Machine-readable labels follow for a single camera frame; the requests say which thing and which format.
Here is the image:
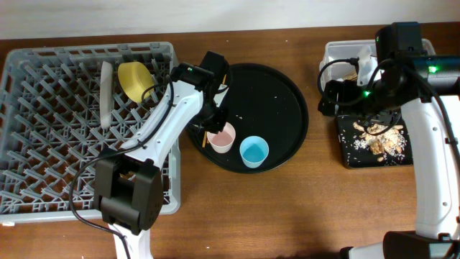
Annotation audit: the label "pink cup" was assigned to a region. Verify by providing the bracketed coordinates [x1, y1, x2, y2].
[206, 122, 236, 154]

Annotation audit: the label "peanut shells and rice scraps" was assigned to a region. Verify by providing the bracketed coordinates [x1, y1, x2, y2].
[339, 120, 409, 163]

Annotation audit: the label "yellow bowl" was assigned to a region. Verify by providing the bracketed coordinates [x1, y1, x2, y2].
[118, 61, 155, 103]

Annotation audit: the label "grey plate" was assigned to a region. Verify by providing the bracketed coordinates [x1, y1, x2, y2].
[99, 61, 114, 129]

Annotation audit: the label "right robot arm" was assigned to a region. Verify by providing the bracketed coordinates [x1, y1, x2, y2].
[317, 22, 459, 258]

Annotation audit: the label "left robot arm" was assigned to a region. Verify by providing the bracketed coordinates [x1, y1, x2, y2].
[93, 51, 229, 258]

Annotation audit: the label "grey dishwasher rack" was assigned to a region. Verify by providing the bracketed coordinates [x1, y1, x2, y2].
[1, 42, 178, 224]

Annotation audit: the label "left wooden chopstick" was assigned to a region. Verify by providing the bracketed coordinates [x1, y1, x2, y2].
[202, 131, 208, 149]

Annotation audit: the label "clear plastic storage bin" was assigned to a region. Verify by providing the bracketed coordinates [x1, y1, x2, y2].
[318, 38, 438, 114]

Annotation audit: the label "blue cup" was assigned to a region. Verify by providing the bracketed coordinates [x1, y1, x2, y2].
[239, 136, 270, 168]

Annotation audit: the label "round black tray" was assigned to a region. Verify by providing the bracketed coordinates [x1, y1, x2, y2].
[188, 63, 308, 174]

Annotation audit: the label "black rectangular tray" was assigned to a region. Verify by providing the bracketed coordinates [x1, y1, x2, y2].
[334, 113, 414, 170]

